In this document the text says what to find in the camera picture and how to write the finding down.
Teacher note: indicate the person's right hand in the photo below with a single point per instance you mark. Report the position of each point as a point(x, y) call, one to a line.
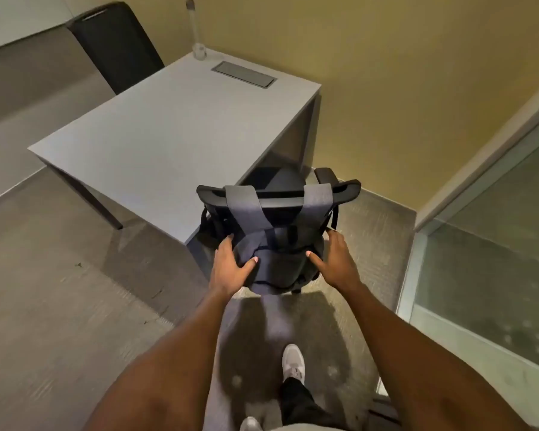
point(341, 269)

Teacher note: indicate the person's left hand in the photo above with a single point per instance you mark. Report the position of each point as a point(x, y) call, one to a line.
point(227, 273)

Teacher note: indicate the person's right thumb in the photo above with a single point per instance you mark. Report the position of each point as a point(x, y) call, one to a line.
point(316, 261)

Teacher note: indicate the person's left thumb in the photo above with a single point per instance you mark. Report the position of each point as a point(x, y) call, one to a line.
point(249, 266)

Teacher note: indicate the grey-blue fabric backpack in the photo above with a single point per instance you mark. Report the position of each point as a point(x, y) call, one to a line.
point(274, 260)

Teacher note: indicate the person's left forearm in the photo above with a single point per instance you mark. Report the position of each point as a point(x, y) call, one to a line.
point(170, 368)

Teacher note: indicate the person's right forearm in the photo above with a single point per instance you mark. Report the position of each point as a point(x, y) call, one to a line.
point(422, 368)

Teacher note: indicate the black office swivel chair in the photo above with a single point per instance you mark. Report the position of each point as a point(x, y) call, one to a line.
point(276, 199)

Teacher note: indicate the person's right white shoe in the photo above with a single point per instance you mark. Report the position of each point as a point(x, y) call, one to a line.
point(293, 361)

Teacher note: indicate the person's white shoe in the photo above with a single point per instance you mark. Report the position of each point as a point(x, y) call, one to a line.
point(250, 424)
point(293, 361)

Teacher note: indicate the person's black trouser leg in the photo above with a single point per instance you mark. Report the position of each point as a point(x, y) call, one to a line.
point(301, 403)

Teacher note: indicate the grey office desk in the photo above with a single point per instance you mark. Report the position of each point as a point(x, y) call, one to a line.
point(161, 143)

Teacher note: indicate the person's left white shoe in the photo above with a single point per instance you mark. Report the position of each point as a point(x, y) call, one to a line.
point(250, 424)

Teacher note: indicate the frosted glass partition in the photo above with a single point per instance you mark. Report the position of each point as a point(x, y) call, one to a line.
point(489, 273)

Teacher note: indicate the black high-back chair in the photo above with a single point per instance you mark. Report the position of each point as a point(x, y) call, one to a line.
point(116, 49)

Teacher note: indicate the white partition frame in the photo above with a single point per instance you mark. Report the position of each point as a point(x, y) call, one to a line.
point(489, 148)

